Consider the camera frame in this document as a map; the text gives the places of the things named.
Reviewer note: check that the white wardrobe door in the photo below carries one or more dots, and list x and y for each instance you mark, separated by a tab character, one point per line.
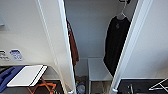
53	33
130	50

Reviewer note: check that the orange hanging garment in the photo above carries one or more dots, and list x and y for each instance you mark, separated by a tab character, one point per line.
72	43

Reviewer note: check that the white wardrobe carcass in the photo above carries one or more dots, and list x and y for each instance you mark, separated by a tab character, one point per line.
90	33

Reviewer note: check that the white inner shelf box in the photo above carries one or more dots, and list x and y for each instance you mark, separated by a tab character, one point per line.
98	70

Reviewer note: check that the black hanging garment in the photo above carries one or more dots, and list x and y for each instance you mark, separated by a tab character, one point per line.
116	43

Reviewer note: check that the brown box of bottles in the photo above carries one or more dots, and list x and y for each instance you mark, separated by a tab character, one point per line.
80	81

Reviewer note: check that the white bottle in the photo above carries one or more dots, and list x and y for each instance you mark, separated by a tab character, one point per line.
81	89

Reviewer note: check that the white hanger of black garment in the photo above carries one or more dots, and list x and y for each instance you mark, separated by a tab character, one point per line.
121	13

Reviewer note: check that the black hook above black garment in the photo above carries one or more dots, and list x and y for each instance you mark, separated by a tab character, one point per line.
125	1

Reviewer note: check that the white flat board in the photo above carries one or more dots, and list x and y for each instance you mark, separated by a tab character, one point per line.
28	76

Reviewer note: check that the orange metal frame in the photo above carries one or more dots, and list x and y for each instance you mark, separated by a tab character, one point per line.
43	87

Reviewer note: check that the blue and white wall label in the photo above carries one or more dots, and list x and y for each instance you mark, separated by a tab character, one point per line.
16	55

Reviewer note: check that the grey wall panel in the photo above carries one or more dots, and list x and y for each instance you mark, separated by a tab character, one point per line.
1	21

